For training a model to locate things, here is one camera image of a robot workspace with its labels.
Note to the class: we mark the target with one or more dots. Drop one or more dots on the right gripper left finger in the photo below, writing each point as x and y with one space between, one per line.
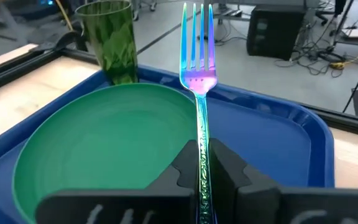
135 205

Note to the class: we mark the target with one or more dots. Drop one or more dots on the black desktop computer case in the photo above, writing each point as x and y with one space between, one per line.
275 31

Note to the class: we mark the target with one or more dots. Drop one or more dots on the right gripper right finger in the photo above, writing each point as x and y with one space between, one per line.
259 205

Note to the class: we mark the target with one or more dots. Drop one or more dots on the green faceted plastic cup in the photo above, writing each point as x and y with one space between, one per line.
110 40

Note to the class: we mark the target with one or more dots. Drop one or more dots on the green round plate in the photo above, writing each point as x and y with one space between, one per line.
104 140

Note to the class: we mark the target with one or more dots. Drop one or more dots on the iridescent metal fork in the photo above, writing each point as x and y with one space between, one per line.
202 124

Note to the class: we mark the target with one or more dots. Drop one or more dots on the blue plastic tray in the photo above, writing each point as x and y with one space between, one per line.
259 140

